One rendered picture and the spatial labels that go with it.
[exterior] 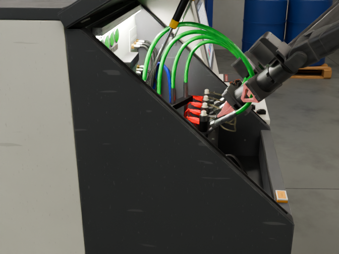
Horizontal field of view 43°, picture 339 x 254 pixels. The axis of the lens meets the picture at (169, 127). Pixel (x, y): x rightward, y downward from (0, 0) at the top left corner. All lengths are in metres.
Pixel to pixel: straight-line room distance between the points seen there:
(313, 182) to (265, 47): 2.42
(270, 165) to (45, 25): 0.85
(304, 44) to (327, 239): 1.94
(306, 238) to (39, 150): 1.99
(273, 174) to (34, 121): 0.76
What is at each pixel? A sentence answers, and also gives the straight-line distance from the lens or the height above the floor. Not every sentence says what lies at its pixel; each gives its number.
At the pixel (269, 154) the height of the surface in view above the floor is 0.95.
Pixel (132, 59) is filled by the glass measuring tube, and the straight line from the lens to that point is 1.46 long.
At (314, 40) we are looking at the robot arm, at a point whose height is 1.43.
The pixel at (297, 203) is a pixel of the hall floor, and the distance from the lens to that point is 3.17.
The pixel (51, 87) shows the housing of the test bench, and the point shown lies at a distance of 1.12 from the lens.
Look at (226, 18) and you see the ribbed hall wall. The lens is 7.87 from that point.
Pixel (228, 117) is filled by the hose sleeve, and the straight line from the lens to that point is 1.30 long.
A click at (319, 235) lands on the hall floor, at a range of 2.89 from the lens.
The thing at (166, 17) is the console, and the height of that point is 1.38.
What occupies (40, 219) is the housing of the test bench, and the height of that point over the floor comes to 0.91.
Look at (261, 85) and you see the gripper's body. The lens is 1.19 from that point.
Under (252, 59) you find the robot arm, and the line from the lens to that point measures 1.35.
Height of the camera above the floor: 1.62
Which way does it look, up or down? 22 degrees down
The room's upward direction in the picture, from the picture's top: straight up
